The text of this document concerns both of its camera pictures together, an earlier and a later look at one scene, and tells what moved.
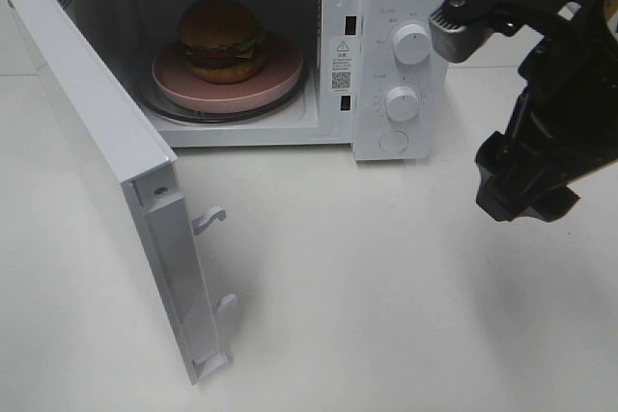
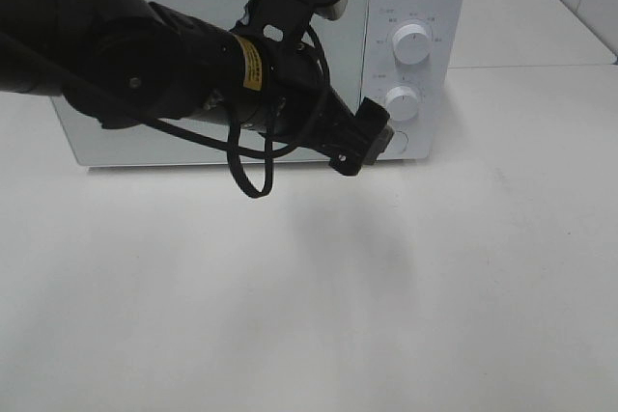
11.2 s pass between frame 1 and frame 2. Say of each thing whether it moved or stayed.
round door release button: stayed
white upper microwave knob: stayed
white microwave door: moved
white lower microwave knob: stayed
